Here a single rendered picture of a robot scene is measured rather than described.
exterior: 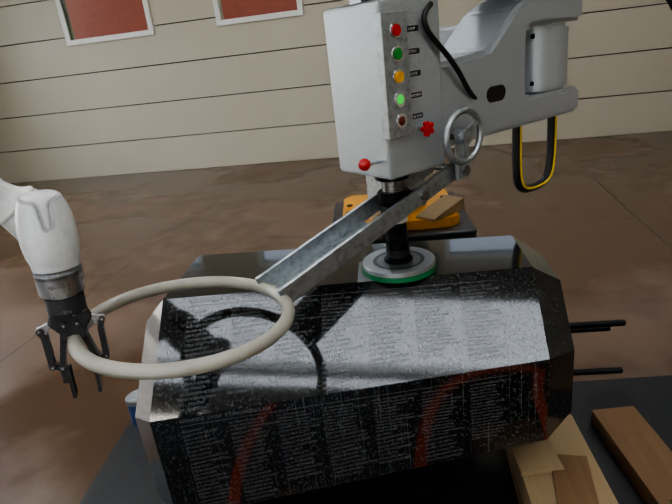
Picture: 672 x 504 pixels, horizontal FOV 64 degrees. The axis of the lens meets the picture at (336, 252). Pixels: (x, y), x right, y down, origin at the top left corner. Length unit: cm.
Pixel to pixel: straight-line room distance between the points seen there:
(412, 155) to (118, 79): 747
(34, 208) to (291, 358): 74
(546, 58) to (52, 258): 149
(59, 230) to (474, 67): 109
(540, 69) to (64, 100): 798
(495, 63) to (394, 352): 85
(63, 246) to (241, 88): 685
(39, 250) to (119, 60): 753
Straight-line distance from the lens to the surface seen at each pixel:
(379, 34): 132
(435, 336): 149
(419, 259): 159
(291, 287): 131
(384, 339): 149
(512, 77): 171
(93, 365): 114
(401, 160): 138
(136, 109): 860
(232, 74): 794
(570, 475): 189
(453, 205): 228
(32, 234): 116
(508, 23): 170
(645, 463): 218
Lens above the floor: 149
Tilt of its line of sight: 21 degrees down
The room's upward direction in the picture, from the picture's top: 7 degrees counter-clockwise
